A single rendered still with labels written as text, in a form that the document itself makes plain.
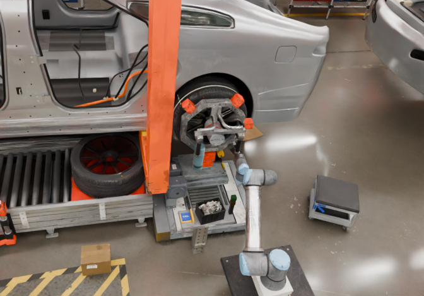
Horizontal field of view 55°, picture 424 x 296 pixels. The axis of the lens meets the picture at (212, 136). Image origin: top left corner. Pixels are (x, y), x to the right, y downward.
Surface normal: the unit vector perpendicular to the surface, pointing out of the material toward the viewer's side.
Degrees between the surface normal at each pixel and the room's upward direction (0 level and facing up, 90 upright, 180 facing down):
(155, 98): 90
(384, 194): 0
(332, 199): 0
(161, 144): 90
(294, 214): 0
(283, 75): 90
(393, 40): 86
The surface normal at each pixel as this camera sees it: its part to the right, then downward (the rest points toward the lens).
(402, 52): -0.93, 0.12
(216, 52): 0.23, 0.66
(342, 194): 0.12, -0.75
